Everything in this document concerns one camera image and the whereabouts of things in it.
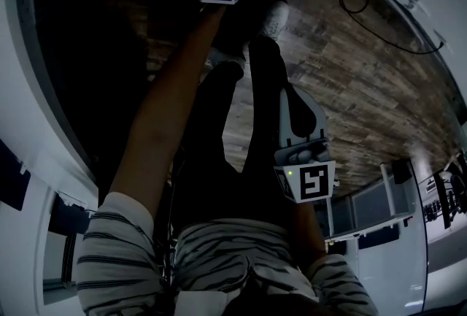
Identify white table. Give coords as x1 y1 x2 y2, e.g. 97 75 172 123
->
0 0 101 316

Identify white desk with partition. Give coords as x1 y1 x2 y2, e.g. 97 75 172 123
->
320 157 419 239

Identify striped white shirt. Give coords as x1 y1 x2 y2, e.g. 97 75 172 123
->
74 191 380 316

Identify white shoe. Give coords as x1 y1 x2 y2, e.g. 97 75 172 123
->
256 0 291 42
204 47 247 71

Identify black trousers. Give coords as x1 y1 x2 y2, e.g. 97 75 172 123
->
171 35 304 239

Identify black office chair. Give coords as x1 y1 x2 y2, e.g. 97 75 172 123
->
436 152 467 230

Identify person's left forearm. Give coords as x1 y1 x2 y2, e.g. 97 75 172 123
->
108 4 228 223

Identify person's right forearm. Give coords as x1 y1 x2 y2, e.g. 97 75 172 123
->
290 201 328 264

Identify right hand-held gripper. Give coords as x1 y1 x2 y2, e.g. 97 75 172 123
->
273 84 341 204

